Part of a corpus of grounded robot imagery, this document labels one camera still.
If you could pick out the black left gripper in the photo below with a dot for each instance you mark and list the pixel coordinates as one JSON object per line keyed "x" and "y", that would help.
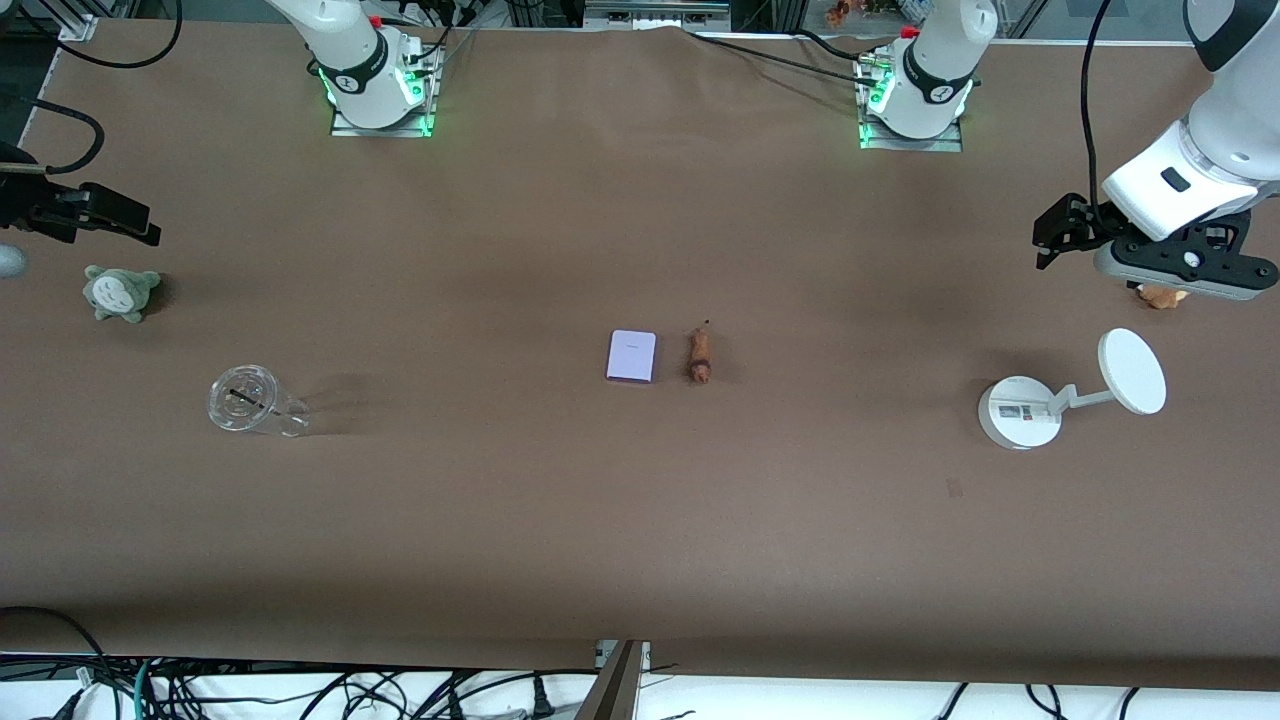
{"x": 1088, "y": 225}

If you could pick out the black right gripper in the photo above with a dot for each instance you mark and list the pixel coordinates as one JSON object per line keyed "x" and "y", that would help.
{"x": 38, "y": 210}

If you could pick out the brown lion statue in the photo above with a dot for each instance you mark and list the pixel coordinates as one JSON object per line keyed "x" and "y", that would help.
{"x": 700, "y": 358}

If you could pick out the lavender card box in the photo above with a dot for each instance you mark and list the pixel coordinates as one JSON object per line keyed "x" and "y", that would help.
{"x": 631, "y": 357}

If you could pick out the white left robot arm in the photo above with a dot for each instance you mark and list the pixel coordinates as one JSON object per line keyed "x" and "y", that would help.
{"x": 1225, "y": 140}

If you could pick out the grey totoro plush toy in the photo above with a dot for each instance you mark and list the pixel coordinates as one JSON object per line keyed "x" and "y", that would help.
{"x": 120, "y": 293}

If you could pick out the brown hamster plush toy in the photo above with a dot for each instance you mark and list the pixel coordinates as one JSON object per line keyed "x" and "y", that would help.
{"x": 1162, "y": 297}

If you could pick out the white round desk stand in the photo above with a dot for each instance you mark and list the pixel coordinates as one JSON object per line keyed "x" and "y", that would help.
{"x": 1020, "y": 412}

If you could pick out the clear plastic cup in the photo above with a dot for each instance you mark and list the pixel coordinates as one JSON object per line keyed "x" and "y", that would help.
{"x": 245, "y": 400}

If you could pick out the orange toy figure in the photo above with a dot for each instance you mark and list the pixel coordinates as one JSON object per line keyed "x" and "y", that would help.
{"x": 838, "y": 12}

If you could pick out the grey metal device box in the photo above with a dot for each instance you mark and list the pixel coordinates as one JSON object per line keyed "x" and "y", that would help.
{"x": 655, "y": 12}

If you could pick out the brown table cover sheet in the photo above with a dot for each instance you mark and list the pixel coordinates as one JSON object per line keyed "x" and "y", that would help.
{"x": 640, "y": 520}

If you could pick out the black power plug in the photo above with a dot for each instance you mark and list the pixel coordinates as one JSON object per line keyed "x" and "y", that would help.
{"x": 542, "y": 700}

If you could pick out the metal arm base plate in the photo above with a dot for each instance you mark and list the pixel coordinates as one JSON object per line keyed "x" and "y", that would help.
{"x": 910, "y": 143}
{"x": 385, "y": 128}

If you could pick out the metal support post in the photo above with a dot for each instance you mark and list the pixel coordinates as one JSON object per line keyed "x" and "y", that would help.
{"x": 612, "y": 690}

